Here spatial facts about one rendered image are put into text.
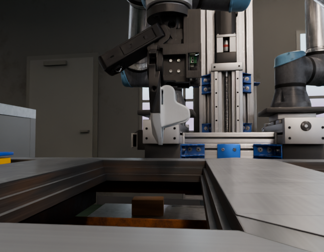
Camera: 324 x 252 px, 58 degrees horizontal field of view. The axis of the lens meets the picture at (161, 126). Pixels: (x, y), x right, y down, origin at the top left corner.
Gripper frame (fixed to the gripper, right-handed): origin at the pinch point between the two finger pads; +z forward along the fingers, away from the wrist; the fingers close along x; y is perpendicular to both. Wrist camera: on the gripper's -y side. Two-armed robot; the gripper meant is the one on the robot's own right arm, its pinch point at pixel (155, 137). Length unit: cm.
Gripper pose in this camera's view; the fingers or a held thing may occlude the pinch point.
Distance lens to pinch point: 46.4
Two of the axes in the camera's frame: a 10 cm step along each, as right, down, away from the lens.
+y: 9.9, -0.1, -1.1
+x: 1.1, 0.4, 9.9
